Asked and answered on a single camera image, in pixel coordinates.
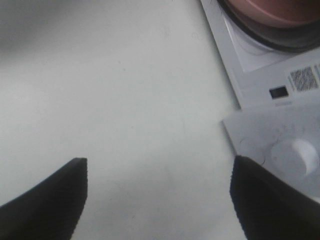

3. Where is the pink round plate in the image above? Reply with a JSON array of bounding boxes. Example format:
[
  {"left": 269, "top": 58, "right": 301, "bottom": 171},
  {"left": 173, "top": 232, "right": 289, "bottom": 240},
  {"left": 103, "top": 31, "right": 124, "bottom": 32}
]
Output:
[{"left": 226, "top": 0, "right": 320, "bottom": 28}]

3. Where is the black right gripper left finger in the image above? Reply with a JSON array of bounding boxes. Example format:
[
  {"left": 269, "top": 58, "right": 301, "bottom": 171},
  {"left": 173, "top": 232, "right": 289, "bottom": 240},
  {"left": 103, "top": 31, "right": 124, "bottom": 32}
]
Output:
[{"left": 0, "top": 158, "right": 88, "bottom": 240}]

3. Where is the lower white microwave knob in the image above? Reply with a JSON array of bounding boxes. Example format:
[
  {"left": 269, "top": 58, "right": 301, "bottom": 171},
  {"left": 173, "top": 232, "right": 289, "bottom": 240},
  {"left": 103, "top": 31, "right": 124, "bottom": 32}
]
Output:
[{"left": 270, "top": 138, "right": 320, "bottom": 178}]

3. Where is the round white door button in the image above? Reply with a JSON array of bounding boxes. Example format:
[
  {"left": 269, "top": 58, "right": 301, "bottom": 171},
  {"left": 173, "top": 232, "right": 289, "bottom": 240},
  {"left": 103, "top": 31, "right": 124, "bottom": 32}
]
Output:
[{"left": 240, "top": 137, "right": 266, "bottom": 166}]

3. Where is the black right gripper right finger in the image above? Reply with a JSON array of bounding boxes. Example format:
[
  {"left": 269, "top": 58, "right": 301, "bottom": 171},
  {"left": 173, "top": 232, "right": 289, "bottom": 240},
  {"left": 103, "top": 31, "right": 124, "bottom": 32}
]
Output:
[{"left": 229, "top": 155, "right": 320, "bottom": 240}]

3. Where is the white microwave oven body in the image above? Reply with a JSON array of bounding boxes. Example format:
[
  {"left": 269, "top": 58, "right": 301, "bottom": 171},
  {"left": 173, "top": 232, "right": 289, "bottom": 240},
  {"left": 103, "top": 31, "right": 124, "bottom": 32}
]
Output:
[{"left": 202, "top": 0, "right": 320, "bottom": 201}]

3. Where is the white warning label sticker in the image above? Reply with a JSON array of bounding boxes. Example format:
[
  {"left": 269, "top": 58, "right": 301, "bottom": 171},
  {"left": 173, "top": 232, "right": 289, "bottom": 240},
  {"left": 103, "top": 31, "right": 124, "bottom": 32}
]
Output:
[{"left": 285, "top": 63, "right": 320, "bottom": 94}]

